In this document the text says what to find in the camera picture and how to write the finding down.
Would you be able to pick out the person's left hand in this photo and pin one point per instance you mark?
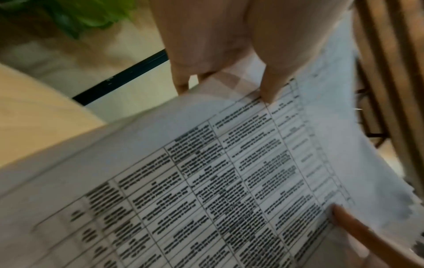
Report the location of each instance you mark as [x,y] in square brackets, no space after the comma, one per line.
[232,31]

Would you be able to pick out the person's right hand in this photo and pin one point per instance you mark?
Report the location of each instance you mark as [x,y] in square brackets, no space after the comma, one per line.
[354,235]

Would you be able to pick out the printed table paper sheet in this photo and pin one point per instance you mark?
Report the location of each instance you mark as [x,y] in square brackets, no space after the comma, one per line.
[198,183]

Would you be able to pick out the black metal bar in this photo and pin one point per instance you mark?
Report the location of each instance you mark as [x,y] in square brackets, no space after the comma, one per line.
[122,76]

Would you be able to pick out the green leafy plant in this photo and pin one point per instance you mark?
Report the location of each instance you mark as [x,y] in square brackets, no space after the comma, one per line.
[82,13]

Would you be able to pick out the wooden slatted chair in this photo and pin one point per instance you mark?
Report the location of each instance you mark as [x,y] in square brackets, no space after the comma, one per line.
[394,65]

